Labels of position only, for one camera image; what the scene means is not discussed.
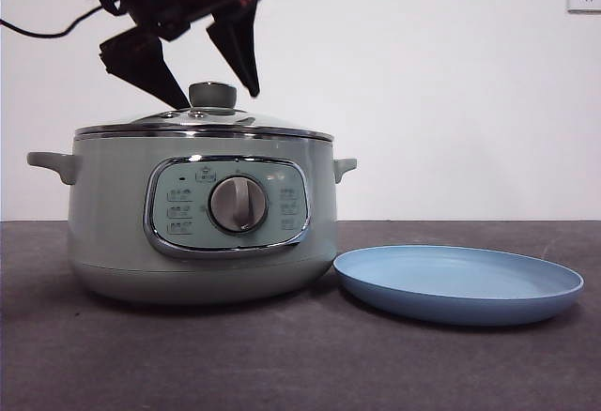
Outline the pale green electric steamer pot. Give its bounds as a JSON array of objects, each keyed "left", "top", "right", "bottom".
[{"left": 25, "top": 133, "right": 358, "bottom": 308}]

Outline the black cable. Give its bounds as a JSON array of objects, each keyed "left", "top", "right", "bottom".
[{"left": 0, "top": 0, "right": 124, "bottom": 39}]

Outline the glass lid with green knob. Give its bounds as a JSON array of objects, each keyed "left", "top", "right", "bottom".
[{"left": 74, "top": 81, "right": 335, "bottom": 143}]

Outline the blue round plate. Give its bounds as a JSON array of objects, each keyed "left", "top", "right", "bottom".
[{"left": 332, "top": 245, "right": 586, "bottom": 327}]

